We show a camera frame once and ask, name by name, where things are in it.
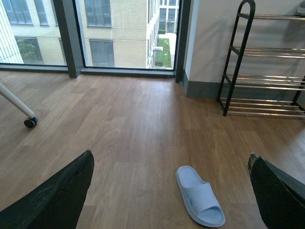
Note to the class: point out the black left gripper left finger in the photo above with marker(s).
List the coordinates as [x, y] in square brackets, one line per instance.
[56, 203]

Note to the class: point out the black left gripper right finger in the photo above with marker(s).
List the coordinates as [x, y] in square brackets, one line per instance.
[280, 197]

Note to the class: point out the light blue slipper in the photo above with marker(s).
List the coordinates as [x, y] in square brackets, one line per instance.
[199, 198]

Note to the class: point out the grey knit sneaker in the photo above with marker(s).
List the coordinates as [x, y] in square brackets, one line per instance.
[301, 9]

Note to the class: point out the black metal shoe rack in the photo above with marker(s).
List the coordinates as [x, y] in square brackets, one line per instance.
[264, 71]

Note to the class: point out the white leg with caster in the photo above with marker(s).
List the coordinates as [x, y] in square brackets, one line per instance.
[32, 120]

